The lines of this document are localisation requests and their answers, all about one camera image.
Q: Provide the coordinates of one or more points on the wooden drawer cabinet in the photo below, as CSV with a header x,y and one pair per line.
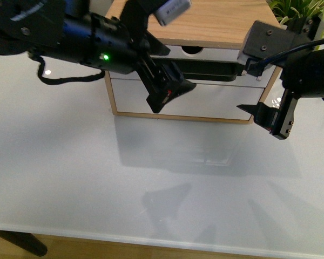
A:
x,y
209,24

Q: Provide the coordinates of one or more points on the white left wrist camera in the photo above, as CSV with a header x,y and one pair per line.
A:
x,y
171,10

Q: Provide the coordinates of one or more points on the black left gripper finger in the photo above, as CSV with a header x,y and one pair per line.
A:
x,y
178,89

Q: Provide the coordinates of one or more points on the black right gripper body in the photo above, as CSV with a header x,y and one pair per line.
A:
x,y
277,121

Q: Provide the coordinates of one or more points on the white drawer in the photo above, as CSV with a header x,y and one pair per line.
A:
x,y
214,66
205,101

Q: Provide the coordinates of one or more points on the spider plant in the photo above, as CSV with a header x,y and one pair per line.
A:
x,y
287,11

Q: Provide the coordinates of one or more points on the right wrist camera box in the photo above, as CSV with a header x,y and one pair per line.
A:
x,y
263,41

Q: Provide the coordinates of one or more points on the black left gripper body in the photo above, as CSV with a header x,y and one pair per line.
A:
x,y
155,77

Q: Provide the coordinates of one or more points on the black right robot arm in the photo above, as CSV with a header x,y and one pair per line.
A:
x,y
294,50

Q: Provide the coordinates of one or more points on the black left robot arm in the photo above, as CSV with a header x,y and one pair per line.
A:
x,y
69,31

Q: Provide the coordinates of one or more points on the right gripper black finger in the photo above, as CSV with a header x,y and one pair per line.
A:
x,y
251,109

